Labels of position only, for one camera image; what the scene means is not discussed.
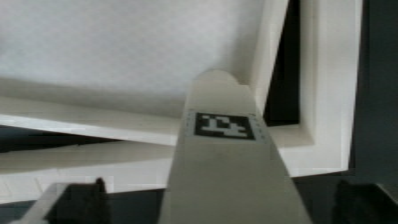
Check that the white desk top tray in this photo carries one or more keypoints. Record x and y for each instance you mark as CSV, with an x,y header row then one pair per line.
x,y
102,56

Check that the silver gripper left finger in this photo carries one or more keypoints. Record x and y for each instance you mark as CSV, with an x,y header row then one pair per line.
x,y
72,204

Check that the white right fence block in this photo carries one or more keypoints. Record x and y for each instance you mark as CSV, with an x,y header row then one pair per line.
x,y
330,83

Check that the white desk leg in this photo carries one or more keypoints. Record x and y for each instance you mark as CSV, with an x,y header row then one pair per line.
x,y
230,187

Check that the white front fence rail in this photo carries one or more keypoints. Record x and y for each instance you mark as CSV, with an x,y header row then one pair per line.
x,y
49,157

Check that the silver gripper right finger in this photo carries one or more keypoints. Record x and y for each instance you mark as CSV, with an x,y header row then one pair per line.
x,y
367,203

